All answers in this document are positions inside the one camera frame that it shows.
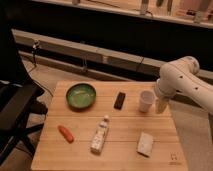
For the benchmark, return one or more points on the black eraser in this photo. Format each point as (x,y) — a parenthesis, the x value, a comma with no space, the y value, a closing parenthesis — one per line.
(119,100)

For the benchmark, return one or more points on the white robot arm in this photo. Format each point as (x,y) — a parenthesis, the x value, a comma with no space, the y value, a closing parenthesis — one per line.
(180,75)

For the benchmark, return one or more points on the green bowl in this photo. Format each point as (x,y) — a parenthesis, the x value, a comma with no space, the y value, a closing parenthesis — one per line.
(81,96)

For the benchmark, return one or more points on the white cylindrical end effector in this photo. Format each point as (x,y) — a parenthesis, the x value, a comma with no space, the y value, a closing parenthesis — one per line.
(161,105)

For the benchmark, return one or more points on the wooden table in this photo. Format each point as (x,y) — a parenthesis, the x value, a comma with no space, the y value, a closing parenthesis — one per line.
(119,152)

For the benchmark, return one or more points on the orange carrot toy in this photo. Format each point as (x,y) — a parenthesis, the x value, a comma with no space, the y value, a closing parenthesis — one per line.
(66,133)

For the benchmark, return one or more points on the white paper cup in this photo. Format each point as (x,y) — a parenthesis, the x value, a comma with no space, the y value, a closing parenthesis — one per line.
(146,100)

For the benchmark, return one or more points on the white sponge block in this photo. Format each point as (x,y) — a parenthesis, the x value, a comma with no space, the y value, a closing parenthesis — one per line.
(145,144)

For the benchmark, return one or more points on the black office chair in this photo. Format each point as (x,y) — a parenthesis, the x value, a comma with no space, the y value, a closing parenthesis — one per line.
(18,97)

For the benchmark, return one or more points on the white tube bottle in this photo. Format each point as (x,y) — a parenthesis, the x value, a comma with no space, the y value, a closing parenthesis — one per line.
(99,137)

